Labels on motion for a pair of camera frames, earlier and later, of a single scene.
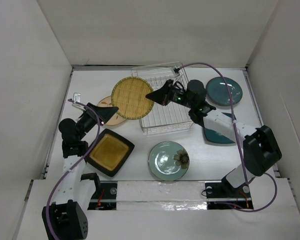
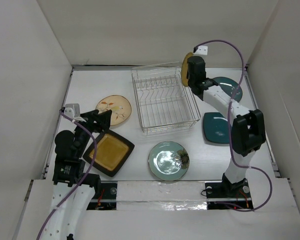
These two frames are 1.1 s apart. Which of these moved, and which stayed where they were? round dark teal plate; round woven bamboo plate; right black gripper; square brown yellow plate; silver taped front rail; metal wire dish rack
Moved: round woven bamboo plate; right black gripper
Stayed: square brown yellow plate; silver taped front rail; round dark teal plate; metal wire dish rack
